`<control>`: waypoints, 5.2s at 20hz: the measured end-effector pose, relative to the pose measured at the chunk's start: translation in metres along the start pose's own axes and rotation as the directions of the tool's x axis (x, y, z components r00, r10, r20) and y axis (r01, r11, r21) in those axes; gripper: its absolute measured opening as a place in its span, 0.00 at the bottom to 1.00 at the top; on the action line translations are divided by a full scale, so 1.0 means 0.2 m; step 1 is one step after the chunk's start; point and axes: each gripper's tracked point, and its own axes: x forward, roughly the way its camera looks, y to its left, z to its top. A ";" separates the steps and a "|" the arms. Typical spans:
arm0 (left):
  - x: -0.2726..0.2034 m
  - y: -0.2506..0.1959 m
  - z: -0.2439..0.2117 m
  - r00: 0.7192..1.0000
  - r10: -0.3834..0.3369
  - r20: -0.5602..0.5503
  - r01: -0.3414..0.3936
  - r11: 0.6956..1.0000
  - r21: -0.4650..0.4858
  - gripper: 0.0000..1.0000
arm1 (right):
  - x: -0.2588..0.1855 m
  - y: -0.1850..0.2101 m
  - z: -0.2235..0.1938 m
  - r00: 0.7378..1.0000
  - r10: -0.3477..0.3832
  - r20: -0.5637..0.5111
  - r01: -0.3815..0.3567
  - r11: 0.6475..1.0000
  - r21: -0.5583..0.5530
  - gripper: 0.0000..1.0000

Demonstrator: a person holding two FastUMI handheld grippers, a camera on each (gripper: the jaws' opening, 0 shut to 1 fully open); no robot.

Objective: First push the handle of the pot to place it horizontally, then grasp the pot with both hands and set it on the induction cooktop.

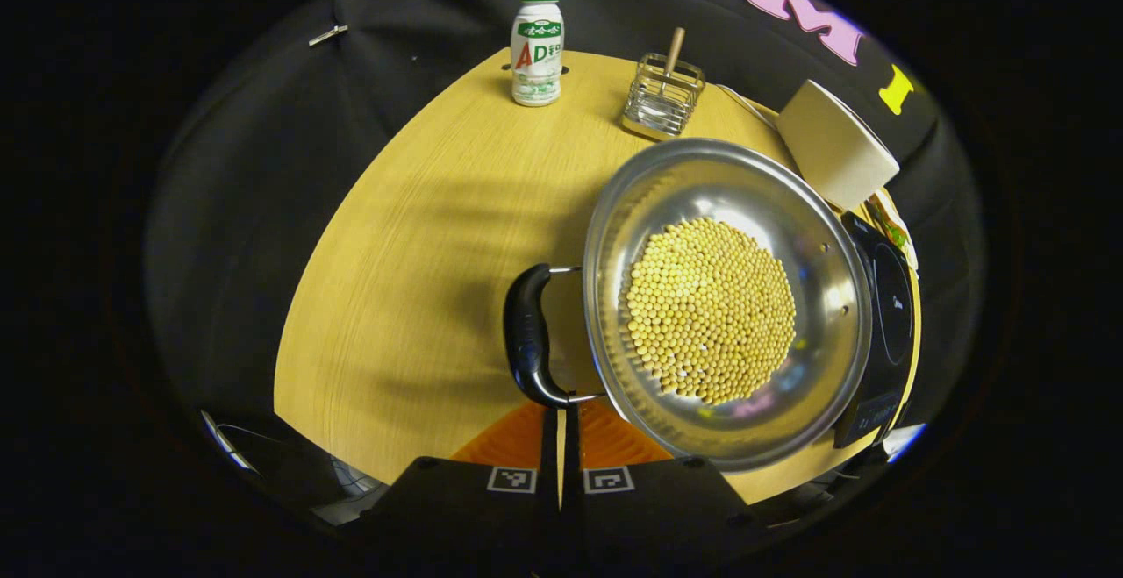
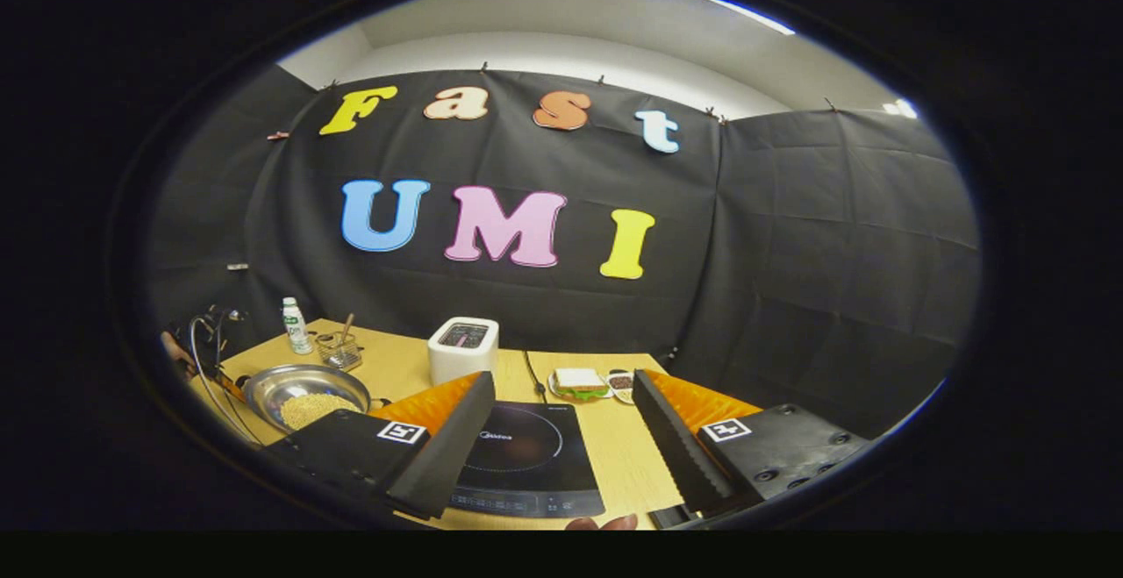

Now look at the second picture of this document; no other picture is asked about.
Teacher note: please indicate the small ceiling light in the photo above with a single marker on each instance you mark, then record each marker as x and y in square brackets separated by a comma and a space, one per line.
[901, 108]

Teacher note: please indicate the white plastic bottle green label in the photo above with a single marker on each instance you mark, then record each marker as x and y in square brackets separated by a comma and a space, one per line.
[296, 332]

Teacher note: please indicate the pile of soybeans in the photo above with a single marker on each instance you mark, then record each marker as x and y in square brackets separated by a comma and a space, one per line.
[316, 407]

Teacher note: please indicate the white toaster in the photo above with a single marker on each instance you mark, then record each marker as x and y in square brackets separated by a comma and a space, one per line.
[461, 359]

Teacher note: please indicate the stainless steel pot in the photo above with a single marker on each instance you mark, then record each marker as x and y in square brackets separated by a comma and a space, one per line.
[272, 385]

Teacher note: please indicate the black induction cooktop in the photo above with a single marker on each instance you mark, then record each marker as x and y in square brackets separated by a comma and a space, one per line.
[526, 455]

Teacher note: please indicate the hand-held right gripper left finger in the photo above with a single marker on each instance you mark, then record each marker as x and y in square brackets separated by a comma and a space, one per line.
[443, 460]

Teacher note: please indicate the long ceiling light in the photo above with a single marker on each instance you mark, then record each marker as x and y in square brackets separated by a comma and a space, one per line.
[750, 12]

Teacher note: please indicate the white divided dish of beans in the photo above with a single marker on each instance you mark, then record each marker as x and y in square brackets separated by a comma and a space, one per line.
[621, 382]

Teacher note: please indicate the sandwich with lettuce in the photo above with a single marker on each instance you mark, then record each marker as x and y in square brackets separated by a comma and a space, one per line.
[579, 378]

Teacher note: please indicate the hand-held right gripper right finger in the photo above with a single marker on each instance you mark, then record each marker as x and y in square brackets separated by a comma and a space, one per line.
[680, 451]

